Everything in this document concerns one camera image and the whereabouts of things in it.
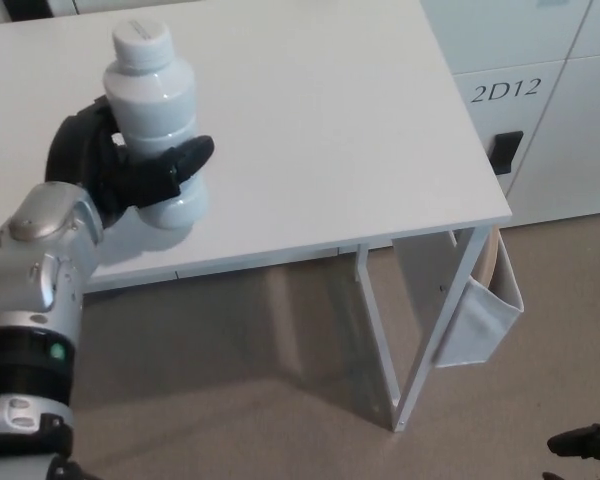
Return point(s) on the white plastic bottle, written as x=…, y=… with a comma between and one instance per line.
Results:
x=152, y=105

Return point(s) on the white table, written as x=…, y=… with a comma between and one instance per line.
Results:
x=300, y=150

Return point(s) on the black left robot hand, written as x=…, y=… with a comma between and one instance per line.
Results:
x=132, y=177

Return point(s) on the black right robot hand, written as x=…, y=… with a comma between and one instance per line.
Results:
x=587, y=440

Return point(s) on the white fabric side pocket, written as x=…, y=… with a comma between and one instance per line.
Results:
x=475, y=320

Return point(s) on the white locker cabinet 2D12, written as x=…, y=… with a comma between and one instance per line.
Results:
x=535, y=105

